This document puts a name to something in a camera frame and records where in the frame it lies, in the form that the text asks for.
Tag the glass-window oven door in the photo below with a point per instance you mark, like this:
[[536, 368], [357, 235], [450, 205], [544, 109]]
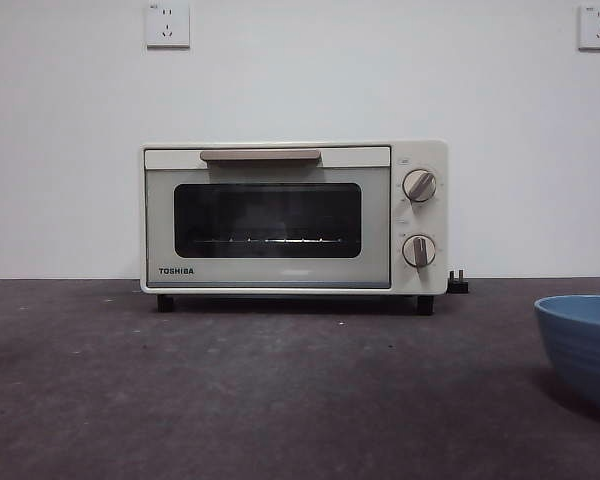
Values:
[[160, 225]]

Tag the blue bowl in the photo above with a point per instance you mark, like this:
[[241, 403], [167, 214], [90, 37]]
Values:
[[585, 350]]

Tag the beige oven control knob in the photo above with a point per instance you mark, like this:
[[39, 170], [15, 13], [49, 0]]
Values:
[[419, 185], [419, 250]]

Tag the black oven foot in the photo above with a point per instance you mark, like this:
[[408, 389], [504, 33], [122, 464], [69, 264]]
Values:
[[425, 305], [165, 303]]

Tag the cream Toshiba toaster oven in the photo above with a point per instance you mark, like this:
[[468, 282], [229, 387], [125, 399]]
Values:
[[420, 150]]

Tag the black power plug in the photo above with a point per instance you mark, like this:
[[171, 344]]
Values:
[[457, 285]]

